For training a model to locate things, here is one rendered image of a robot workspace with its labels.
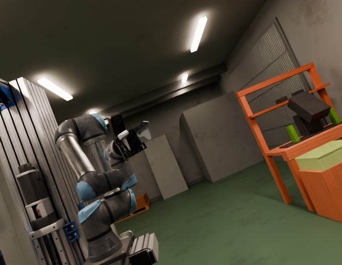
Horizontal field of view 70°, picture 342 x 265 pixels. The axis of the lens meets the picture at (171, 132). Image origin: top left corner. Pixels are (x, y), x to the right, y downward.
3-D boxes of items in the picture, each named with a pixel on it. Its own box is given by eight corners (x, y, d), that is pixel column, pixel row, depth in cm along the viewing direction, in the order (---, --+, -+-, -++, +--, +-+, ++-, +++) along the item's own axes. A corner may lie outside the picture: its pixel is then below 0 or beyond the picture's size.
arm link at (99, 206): (83, 237, 114) (73, 210, 115) (110, 223, 120) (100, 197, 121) (87, 241, 103) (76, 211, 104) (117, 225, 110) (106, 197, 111)
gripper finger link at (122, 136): (137, 146, 69) (134, 148, 78) (127, 128, 69) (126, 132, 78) (127, 152, 68) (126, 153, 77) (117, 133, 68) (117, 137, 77)
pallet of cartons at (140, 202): (150, 203, 835) (146, 192, 838) (149, 208, 753) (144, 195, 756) (119, 217, 826) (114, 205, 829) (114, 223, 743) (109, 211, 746)
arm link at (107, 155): (124, 160, 104) (117, 142, 105) (132, 156, 95) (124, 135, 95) (107, 167, 100) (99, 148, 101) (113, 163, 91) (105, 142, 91)
